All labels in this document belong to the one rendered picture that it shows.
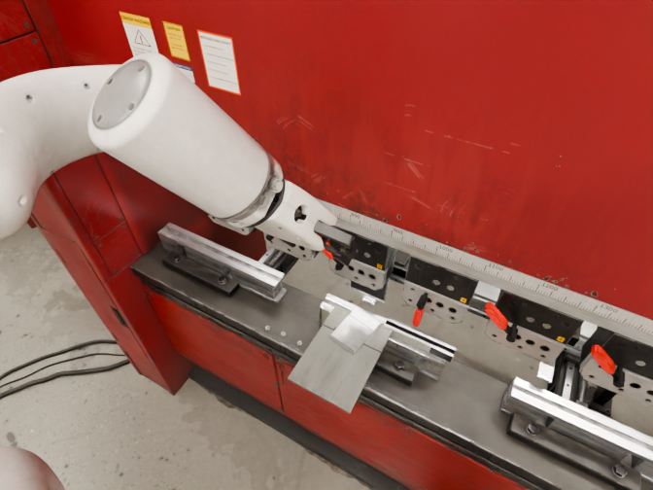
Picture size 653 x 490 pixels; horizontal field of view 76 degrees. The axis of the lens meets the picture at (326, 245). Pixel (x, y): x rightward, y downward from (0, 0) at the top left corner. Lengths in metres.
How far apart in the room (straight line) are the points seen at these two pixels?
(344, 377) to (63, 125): 0.89
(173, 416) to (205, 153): 2.00
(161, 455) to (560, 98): 2.04
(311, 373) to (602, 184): 0.77
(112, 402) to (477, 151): 2.10
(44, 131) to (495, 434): 1.17
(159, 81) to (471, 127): 0.51
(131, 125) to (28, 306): 2.72
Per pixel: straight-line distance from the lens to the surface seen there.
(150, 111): 0.32
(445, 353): 1.21
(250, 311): 1.41
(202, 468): 2.16
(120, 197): 1.52
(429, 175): 0.79
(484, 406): 1.31
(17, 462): 0.77
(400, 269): 1.33
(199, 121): 0.35
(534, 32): 0.66
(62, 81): 0.43
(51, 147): 0.42
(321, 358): 1.16
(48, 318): 2.89
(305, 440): 2.08
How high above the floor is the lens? 2.01
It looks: 46 degrees down
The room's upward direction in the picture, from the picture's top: straight up
